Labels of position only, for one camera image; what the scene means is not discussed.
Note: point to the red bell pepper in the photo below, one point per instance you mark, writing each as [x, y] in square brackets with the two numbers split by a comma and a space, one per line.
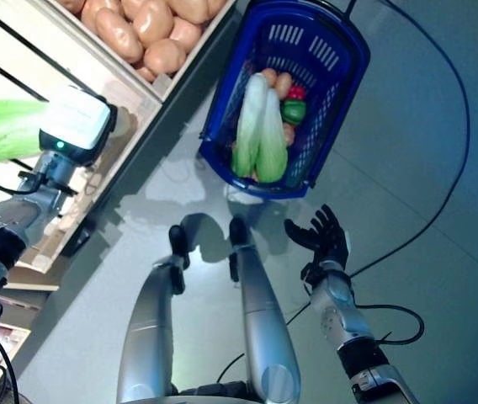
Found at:
[296, 92]

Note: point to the silver robot right leg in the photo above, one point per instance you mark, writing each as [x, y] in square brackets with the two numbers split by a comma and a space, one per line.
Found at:
[264, 328]

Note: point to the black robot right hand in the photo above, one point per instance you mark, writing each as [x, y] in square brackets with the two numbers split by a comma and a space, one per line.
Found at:
[329, 240]

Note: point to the blue plastic shopping basket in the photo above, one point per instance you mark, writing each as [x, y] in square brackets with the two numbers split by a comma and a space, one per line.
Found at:
[298, 14]

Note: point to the brown potato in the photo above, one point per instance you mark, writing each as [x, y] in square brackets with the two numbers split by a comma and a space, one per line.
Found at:
[164, 56]
[284, 84]
[289, 134]
[269, 76]
[152, 21]
[184, 33]
[119, 35]
[192, 8]

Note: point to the dark robot pelvis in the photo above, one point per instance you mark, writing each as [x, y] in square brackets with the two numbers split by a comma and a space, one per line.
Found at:
[214, 393]

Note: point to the green bell pepper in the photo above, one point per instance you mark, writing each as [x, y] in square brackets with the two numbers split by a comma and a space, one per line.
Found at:
[293, 111]

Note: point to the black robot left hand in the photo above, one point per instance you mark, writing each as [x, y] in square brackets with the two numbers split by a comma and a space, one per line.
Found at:
[79, 122]

